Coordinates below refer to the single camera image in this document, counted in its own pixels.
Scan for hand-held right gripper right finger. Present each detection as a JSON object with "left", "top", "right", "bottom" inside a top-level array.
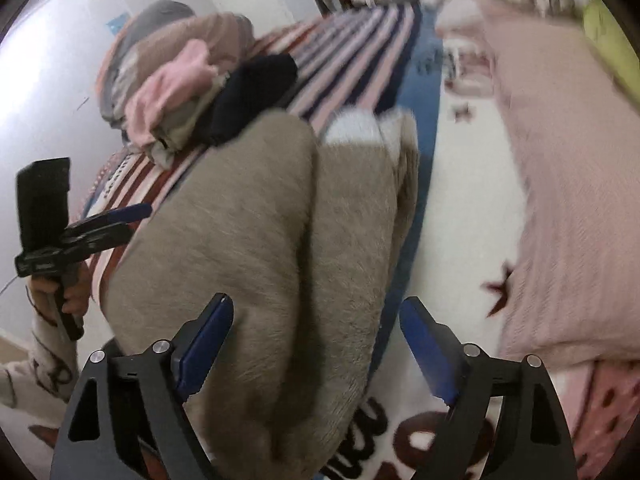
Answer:
[{"left": 399, "top": 296, "right": 579, "bottom": 480}]

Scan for person's left hand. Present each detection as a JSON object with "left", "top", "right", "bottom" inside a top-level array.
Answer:
[{"left": 27, "top": 263, "right": 94, "bottom": 332}]

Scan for white fluffy garment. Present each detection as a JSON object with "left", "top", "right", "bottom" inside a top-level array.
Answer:
[{"left": 422, "top": 0, "right": 501, "bottom": 37}]

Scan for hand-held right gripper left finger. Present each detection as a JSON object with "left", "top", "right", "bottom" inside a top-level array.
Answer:
[{"left": 50, "top": 293, "right": 235, "bottom": 480}]

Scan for grey folded garment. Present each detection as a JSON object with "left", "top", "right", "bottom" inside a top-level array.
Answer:
[{"left": 149, "top": 94, "right": 222, "bottom": 169}]

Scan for green avocado plush toy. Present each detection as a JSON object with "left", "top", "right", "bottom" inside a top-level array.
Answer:
[{"left": 582, "top": 0, "right": 640, "bottom": 107}]

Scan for pink dotted pillow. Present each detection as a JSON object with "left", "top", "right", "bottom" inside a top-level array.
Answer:
[{"left": 570, "top": 359, "right": 640, "bottom": 467}]

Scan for person's left forearm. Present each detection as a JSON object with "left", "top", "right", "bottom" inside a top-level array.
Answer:
[{"left": 0, "top": 305, "right": 82, "bottom": 411}]

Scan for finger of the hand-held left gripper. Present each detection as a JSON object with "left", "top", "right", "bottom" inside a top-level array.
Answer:
[
  {"left": 64, "top": 224, "right": 135, "bottom": 262},
  {"left": 64, "top": 203, "right": 154, "bottom": 236}
]

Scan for brown knit sweater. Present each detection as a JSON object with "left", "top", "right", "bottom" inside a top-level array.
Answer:
[{"left": 102, "top": 107, "right": 421, "bottom": 480}]

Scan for black garment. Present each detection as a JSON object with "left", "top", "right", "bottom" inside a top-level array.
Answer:
[{"left": 207, "top": 52, "right": 299, "bottom": 147}]

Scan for pink ribbed pillow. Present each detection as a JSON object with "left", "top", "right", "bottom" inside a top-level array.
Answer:
[{"left": 480, "top": 12, "right": 640, "bottom": 367}]

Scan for pink garment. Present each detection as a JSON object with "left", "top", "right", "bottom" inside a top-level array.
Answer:
[{"left": 125, "top": 40, "right": 227, "bottom": 157}]

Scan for striped printed blanket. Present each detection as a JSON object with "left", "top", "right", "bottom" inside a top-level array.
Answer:
[{"left": 0, "top": 0, "right": 601, "bottom": 480}]

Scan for grey and pink duvet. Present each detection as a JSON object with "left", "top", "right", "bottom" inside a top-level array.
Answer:
[{"left": 95, "top": 0, "right": 257, "bottom": 131}]

